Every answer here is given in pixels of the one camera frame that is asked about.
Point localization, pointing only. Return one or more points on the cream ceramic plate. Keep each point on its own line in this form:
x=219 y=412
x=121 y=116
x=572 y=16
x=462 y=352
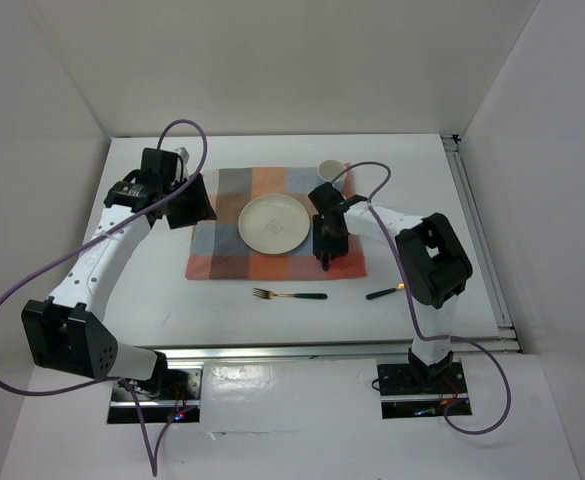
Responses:
x=274 y=224

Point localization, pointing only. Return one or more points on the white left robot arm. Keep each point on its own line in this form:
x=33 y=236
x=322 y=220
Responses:
x=66 y=331

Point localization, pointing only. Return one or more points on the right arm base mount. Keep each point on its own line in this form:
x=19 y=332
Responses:
x=402 y=396

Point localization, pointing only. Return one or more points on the gold knife dark handle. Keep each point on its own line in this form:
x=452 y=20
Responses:
x=381 y=293

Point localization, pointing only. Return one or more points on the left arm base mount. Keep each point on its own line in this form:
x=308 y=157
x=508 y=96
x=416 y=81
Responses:
x=179 y=401

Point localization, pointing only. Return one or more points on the checkered orange blue cloth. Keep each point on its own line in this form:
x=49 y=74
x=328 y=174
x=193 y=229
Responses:
x=218 y=253

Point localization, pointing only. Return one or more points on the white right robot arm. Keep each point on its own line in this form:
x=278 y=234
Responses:
x=432 y=262

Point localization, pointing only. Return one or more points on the aluminium rail right side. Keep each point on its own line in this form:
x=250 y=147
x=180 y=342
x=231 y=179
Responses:
x=507 y=341

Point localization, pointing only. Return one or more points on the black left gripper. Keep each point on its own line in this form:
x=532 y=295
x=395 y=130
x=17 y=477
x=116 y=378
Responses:
x=199 y=209

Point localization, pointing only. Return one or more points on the blue mug white inside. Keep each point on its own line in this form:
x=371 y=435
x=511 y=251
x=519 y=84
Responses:
x=332 y=171

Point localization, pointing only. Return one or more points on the aluminium rail front edge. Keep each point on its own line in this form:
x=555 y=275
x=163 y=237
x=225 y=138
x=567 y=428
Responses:
x=287 y=351

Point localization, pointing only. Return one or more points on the gold fork dark handle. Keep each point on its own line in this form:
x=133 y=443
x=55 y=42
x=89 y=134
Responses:
x=269 y=295

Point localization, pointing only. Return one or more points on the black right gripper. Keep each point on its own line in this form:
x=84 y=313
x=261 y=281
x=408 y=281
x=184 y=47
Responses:
x=320 y=244

